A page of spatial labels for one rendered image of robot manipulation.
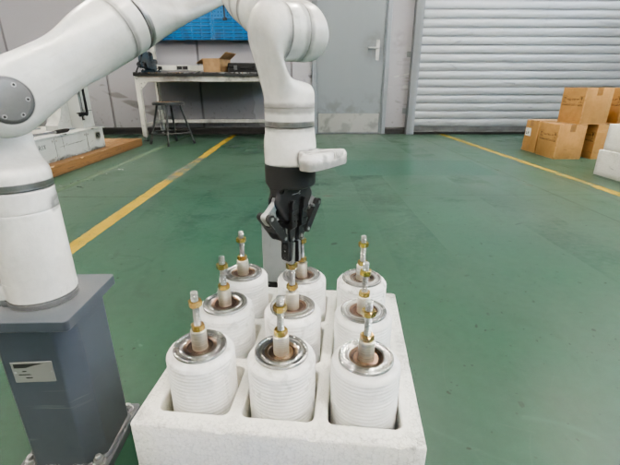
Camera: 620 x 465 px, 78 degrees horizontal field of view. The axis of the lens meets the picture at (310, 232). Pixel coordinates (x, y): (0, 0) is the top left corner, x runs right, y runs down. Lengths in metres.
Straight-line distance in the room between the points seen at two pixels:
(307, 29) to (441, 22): 5.19
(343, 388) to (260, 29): 0.47
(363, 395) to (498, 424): 0.40
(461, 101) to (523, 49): 0.94
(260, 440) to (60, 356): 0.32
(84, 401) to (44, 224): 0.29
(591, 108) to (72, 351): 4.06
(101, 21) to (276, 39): 0.26
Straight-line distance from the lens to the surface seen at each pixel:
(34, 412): 0.78
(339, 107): 5.47
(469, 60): 5.81
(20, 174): 0.62
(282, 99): 0.53
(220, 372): 0.58
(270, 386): 0.55
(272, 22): 0.52
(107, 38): 0.66
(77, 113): 3.89
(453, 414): 0.88
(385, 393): 0.55
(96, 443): 0.80
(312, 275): 0.76
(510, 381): 1.00
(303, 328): 0.64
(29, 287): 0.67
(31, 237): 0.64
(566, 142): 4.14
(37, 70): 0.62
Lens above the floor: 0.60
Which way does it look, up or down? 21 degrees down
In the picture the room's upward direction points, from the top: straight up
